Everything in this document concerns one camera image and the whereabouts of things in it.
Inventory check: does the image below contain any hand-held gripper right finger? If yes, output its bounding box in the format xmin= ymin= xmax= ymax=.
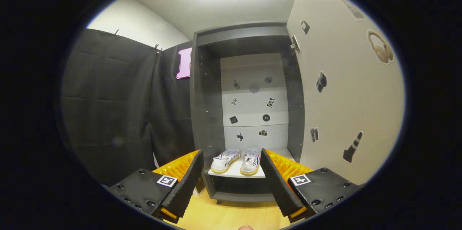
xmin=260 ymin=148 xmax=360 ymax=223

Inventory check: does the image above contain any white canvas shoe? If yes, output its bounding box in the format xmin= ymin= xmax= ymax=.
xmin=211 ymin=149 xmax=241 ymax=173
xmin=240 ymin=149 xmax=261 ymax=175

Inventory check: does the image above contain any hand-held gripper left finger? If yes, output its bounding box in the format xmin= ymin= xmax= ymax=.
xmin=108 ymin=149 xmax=204 ymax=224

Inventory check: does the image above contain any black backdrop cloth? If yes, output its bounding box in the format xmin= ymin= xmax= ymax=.
xmin=60 ymin=29 xmax=195 ymax=187

